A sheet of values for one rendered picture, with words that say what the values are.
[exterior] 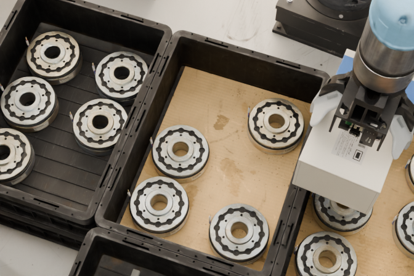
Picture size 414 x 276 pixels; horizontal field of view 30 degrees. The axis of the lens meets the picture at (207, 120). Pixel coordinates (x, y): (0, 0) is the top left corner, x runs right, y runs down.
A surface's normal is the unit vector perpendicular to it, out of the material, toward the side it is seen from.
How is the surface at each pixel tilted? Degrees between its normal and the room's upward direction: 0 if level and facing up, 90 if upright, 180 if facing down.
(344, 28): 2
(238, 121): 0
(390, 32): 88
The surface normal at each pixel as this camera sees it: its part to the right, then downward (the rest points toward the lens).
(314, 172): -0.41, 0.82
